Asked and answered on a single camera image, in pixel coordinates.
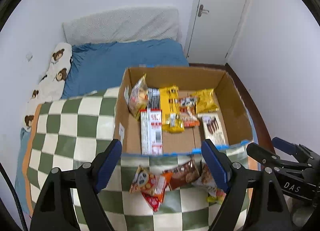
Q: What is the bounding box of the white cookie snack bag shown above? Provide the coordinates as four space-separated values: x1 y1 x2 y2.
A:
192 160 226 204

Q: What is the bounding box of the cardboard box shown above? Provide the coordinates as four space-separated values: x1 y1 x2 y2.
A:
114 67 253 155

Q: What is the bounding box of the blue bed sheet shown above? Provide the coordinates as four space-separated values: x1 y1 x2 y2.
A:
61 39 189 99

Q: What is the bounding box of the metal door handle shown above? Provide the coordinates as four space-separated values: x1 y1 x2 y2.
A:
197 5 209 17

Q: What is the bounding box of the panda orange snack bag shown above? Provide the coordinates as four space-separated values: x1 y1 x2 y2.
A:
179 96 200 128

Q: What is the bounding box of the white door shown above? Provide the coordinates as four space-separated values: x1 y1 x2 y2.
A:
184 0 250 65

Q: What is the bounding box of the red white snack box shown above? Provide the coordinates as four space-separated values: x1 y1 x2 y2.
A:
140 109 163 156

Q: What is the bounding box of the small yellow snack bag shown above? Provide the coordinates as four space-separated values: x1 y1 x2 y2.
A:
190 89 219 114

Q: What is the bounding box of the white wall socket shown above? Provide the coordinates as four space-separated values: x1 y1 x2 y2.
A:
25 52 33 62

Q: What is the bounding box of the chocolate stick biscuit box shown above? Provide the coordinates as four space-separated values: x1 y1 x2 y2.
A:
197 112 228 147

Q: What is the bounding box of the black cable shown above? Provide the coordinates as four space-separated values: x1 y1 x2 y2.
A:
0 162 29 231

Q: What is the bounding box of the panda orange snack pouch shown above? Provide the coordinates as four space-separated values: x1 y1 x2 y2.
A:
129 166 172 212

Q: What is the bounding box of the brown cake snack bag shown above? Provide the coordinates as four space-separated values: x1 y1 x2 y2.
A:
163 157 200 190

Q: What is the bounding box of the black snack bar pack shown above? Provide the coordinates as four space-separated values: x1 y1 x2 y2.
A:
147 88 161 109

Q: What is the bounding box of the clear yellow bread bag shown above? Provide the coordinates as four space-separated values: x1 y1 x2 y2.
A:
128 74 149 120

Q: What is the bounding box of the bear print pillow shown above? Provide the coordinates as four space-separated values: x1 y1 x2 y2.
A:
23 42 72 132

